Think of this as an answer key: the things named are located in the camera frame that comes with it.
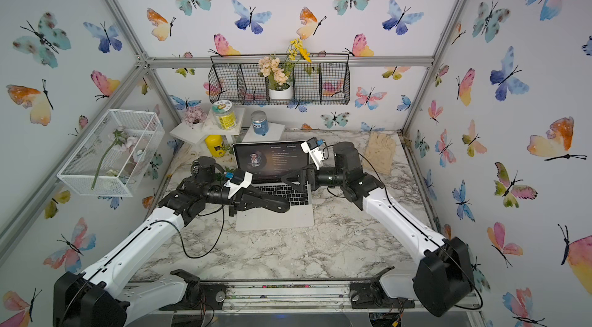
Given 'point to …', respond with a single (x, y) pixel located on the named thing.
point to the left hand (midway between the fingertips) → (267, 197)
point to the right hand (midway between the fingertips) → (290, 176)
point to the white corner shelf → (195, 133)
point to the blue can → (259, 119)
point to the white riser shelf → (274, 133)
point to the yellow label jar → (224, 115)
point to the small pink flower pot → (194, 116)
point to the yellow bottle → (213, 141)
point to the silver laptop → (269, 162)
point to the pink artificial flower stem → (120, 140)
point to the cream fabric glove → (381, 150)
